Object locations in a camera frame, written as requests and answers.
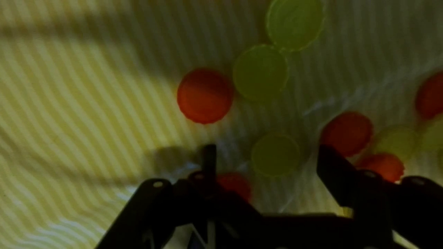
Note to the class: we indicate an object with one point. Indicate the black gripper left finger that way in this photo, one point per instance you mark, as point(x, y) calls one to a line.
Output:
point(221, 217)

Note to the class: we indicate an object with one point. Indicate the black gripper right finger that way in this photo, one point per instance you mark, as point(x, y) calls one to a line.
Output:
point(413, 208)

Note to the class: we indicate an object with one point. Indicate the yellow game chip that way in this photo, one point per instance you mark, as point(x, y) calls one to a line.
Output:
point(275, 155)

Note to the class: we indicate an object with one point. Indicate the red chip lower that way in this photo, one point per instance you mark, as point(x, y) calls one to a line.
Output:
point(387, 165)

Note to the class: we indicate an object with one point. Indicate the red chip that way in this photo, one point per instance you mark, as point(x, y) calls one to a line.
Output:
point(430, 97)
point(387, 165)
point(206, 96)
point(348, 133)

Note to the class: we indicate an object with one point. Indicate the red chip middle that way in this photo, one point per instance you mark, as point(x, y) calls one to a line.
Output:
point(348, 133)

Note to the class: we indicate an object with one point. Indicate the red chip left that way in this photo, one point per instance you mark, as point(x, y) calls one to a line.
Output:
point(206, 96)

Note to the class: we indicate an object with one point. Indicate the red chip right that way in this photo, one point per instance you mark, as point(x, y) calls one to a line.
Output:
point(430, 97)

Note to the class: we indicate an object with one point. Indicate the yellow bed duvet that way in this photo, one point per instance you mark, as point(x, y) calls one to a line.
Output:
point(88, 96)

